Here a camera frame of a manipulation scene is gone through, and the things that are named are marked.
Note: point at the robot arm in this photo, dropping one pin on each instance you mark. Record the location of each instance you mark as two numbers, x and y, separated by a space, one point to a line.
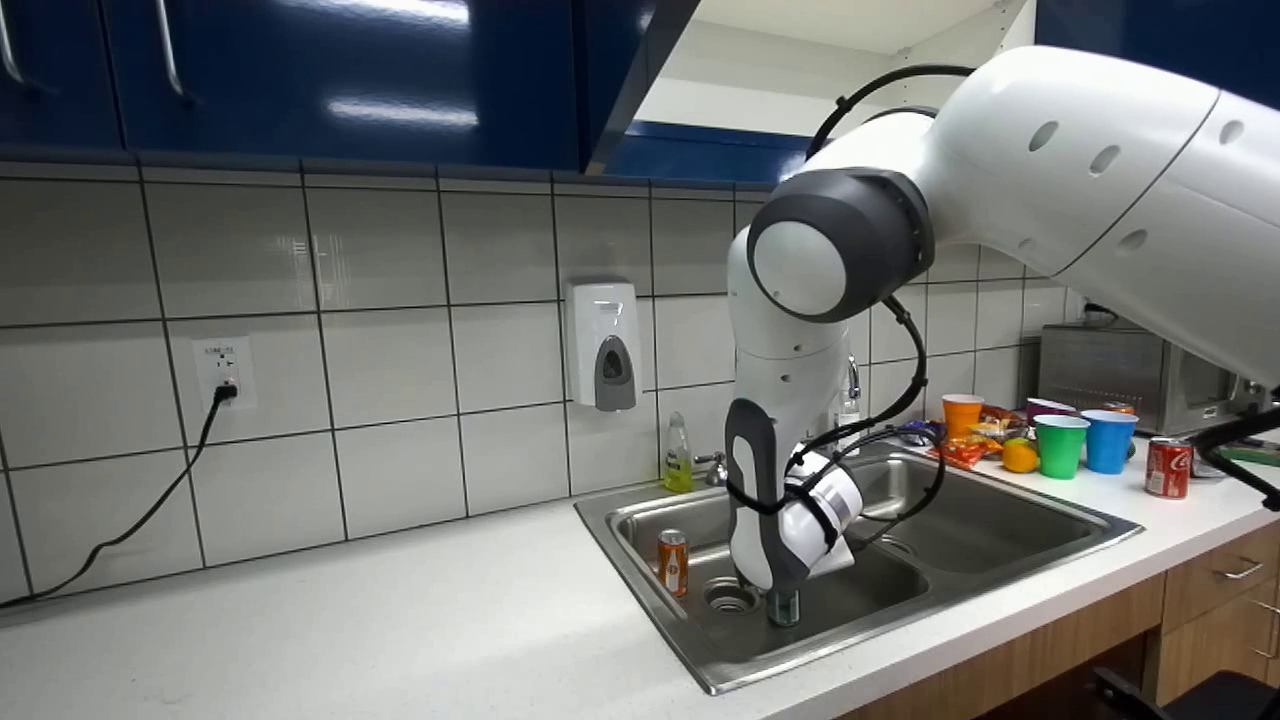
1060 190

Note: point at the orange soda can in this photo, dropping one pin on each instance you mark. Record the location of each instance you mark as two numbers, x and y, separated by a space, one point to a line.
673 565

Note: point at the green soda can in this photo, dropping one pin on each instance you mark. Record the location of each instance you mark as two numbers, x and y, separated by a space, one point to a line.
783 608

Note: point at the open blue cabinet door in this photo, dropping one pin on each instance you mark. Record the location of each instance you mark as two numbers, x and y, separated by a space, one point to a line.
615 70

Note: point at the red soda can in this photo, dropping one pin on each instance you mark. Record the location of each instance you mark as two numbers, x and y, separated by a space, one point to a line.
1168 470

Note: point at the yellow dish soap bottle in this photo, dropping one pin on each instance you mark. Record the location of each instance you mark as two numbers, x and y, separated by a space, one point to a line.
678 465

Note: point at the tap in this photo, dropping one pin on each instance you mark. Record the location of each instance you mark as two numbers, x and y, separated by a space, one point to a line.
711 468

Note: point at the orange plastic cup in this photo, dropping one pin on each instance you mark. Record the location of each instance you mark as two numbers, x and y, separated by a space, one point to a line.
962 415

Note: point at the heap of snack bags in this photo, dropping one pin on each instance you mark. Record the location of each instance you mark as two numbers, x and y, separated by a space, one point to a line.
975 445

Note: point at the steel double sink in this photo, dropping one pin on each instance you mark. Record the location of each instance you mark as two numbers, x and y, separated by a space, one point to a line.
900 590

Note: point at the orange fruit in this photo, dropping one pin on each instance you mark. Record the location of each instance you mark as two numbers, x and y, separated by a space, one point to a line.
1020 458

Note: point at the purple plastic cup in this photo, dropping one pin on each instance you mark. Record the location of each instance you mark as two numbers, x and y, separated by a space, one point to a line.
1048 408

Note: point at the green plastic cup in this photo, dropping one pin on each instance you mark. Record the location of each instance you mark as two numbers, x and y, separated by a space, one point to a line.
1060 450

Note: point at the silver microwave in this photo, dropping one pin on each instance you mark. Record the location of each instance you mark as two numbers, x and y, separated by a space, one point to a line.
1110 375

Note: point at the blue plastic cup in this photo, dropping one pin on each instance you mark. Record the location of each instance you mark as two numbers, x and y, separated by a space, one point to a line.
1108 445

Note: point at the black stand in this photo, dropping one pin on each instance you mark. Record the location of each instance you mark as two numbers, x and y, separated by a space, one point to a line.
1235 445

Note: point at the wooden drawer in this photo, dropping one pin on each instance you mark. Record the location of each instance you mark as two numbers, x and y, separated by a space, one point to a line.
1200 590
1205 655

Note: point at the black chair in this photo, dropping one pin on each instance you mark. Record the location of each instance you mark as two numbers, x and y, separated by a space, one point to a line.
1200 698

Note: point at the white wall soap dispenser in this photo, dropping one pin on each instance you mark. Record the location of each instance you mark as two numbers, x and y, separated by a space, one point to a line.
602 340

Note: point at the blue wall cabinet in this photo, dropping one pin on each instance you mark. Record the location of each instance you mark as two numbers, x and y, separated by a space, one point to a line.
350 80

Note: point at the white wall socket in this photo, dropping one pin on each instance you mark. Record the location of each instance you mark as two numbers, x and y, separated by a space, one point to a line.
222 365

